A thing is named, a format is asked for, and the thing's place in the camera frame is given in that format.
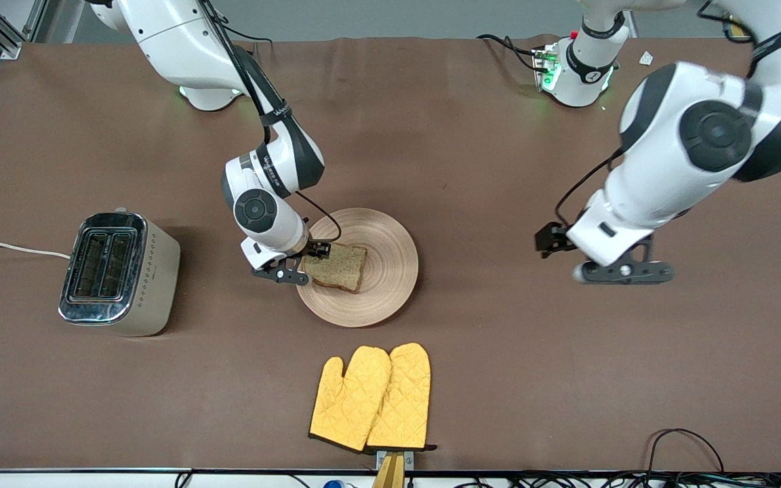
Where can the yellow quilted oven mitt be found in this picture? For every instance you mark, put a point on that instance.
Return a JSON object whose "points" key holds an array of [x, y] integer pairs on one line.
{"points": [[404, 400], [350, 400]]}

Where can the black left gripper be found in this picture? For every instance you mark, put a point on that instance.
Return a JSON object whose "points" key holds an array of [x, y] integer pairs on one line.
{"points": [[553, 238]]}

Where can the brown table cover mat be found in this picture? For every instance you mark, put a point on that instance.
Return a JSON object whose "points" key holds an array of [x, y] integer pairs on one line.
{"points": [[458, 169]]}

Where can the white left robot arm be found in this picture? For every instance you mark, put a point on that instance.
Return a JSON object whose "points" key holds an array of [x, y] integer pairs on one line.
{"points": [[668, 169]]}

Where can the round wooden plate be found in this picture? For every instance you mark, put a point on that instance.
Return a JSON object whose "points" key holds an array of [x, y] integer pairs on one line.
{"points": [[390, 271]]}

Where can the cream and chrome toaster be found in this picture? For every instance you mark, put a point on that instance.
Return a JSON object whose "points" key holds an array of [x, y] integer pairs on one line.
{"points": [[136, 278]]}

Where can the brown bread slice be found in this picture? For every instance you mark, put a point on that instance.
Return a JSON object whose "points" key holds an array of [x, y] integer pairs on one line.
{"points": [[343, 268]]}

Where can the wooden stick with metal bracket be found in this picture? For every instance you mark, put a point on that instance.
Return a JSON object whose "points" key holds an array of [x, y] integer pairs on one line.
{"points": [[390, 471]]}

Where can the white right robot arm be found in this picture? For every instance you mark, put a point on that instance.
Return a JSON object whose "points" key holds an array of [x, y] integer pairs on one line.
{"points": [[180, 41]]}

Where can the small white paper scrap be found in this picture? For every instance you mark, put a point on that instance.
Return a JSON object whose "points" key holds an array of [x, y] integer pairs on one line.
{"points": [[646, 58]]}

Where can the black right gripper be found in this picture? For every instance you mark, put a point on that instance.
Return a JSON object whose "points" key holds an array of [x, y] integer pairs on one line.
{"points": [[314, 250]]}

